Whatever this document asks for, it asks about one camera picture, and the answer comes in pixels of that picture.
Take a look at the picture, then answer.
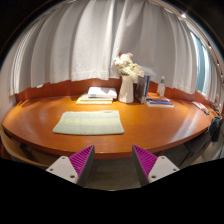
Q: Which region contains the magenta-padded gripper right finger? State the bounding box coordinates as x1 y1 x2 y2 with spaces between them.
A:
131 144 181 187

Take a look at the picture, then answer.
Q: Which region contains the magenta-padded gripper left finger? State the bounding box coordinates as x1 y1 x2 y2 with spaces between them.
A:
45 144 96 188

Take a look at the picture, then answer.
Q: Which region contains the pale green towel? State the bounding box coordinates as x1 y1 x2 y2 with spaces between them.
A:
52 110 125 136

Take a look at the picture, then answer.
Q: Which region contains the grey chair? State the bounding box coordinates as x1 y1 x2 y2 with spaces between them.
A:
179 129 215 160

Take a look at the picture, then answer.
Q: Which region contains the wooden chair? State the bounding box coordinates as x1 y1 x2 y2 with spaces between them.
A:
0 125 51 168

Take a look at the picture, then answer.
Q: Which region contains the blue flat book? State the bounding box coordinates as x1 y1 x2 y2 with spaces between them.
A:
145 98 175 108

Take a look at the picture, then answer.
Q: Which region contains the dark jacket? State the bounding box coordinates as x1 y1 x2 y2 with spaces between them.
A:
208 116 224 143

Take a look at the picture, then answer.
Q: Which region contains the yellow flat book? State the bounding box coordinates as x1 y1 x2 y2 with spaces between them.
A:
75 96 114 106

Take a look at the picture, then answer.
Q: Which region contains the red flat box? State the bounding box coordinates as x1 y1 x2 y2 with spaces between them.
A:
192 100 208 112

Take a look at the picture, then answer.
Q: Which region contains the clear bottle with green cap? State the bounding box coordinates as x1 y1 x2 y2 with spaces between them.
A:
156 76 167 98

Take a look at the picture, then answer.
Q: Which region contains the blue upright book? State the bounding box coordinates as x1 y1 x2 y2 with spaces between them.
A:
143 75 152 100

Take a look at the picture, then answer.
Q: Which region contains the dark upright book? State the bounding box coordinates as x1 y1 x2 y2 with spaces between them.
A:
134 75 148 102

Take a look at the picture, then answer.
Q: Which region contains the white flat book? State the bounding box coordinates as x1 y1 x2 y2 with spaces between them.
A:
87 86 118 100

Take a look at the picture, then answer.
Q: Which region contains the white ceramic vase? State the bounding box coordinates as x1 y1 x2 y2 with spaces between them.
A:
118 75 135 104

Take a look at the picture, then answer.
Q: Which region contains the white flower bouquet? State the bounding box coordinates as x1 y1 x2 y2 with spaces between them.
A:
113 52 145 81

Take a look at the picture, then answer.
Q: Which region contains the window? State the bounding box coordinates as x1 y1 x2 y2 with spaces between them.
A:
190 31 212 95

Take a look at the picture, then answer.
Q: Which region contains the white curtain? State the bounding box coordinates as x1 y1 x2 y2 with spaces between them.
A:
8 0 224 108

